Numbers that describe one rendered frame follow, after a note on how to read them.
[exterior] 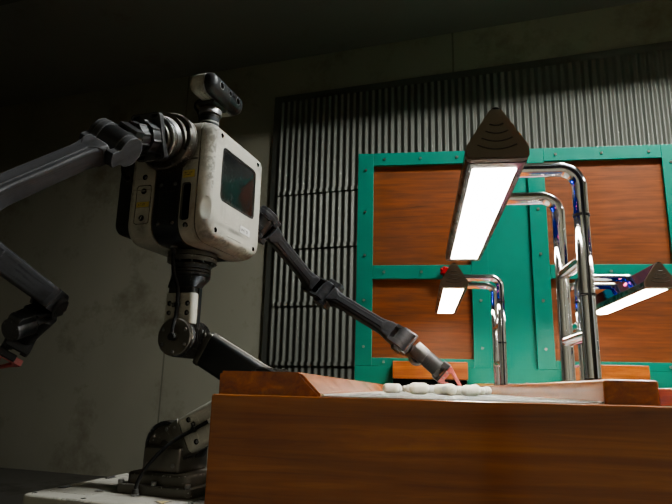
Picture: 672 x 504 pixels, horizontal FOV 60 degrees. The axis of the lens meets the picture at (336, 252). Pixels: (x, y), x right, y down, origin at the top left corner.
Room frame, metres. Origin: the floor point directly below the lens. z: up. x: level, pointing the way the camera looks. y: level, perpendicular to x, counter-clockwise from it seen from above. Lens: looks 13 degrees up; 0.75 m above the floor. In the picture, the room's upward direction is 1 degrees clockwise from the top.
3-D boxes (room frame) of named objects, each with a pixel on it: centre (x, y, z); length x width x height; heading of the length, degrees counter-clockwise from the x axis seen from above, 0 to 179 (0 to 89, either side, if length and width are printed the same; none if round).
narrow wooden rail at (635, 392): (1.52, -0.44, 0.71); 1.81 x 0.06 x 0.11; 172
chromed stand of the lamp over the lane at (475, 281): (1.95, -0.47, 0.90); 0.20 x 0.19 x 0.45; 172
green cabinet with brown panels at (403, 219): (2.65, -0.80, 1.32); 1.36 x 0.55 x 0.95; 82
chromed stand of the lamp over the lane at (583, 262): (0.99, -0.33, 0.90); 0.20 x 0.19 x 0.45; 172
